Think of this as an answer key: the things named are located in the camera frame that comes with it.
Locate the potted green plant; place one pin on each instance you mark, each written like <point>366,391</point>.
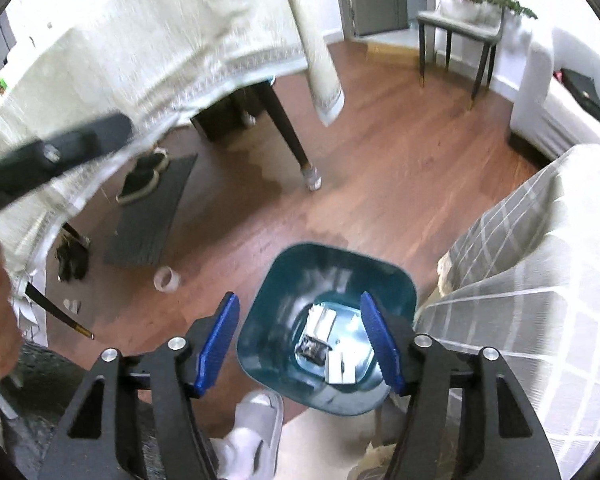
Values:
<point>483,12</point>

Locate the white lace tablecloth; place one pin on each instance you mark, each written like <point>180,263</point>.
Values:
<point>157,61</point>

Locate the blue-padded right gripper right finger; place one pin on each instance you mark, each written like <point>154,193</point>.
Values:
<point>500,436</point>

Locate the grey armchair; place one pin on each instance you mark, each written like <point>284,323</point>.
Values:
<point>545,113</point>

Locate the dark floor mat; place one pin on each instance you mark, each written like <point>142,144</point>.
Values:
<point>144,226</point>

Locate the black handbag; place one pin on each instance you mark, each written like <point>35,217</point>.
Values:
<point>582,89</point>

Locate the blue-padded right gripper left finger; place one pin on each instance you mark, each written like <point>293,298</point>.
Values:
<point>97,438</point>

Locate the white tape roll on floor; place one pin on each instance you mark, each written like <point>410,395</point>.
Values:
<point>167,280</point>

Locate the teal plastic trash bin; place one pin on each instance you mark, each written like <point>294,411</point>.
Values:
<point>311,273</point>

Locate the trash pieces in bin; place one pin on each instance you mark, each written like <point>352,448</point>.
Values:
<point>333,344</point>

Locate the black table leg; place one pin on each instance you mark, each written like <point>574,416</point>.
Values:
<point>270,101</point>

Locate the dark slip-on shoe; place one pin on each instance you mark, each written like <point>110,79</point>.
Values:
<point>144,177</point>

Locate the grey checked tablecloth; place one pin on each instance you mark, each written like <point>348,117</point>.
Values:
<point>525,279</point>

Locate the white slipper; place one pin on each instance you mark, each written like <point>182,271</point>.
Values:
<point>250,449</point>

